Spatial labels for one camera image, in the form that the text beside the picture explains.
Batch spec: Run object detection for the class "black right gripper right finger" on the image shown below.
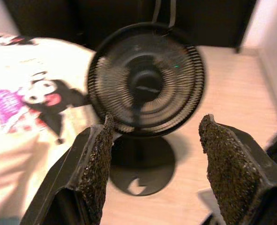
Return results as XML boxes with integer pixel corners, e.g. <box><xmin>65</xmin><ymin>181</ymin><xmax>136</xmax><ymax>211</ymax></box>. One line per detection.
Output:
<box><xmin>198</xmin><ymin>114</ymin><xmax>277</xmax><ymax>225</ymax></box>

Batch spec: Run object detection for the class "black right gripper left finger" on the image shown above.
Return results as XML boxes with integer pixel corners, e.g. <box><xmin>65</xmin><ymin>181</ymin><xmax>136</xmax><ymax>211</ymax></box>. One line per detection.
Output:
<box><xmin>20</xmin><ymin>112</ymin><xmax>117</xmax><ymax>225</ymax></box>

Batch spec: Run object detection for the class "white cartoon print blanket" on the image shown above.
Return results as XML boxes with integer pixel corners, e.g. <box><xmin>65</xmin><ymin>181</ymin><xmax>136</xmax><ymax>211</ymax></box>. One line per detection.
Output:
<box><xmin>0</xmin><ymin>31</ymin><xmax>99</xmax><ymax>225</ymax></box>

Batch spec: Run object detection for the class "dark wooden cabinet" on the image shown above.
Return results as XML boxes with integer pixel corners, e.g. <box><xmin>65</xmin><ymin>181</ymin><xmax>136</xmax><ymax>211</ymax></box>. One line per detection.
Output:
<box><xmin>2</xmin><ymin>0</ymin><xmax>257</xmax><ymax>53</ymax></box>

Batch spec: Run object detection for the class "black pedestal fan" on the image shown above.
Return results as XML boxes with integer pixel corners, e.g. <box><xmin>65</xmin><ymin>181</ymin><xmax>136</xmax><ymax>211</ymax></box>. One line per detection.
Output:
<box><xmin>87</xmin><ymin>22</ymin><xmax>209</xmax><ymax>197</ymax></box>

